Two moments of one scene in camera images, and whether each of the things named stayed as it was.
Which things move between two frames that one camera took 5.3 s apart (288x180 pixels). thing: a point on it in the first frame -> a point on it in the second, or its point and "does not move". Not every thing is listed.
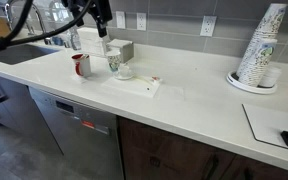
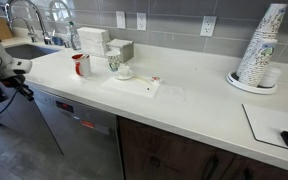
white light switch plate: [120, 20] does not move
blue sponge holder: [58, 41] does not move
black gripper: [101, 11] -> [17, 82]
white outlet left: [141, 21] does not move
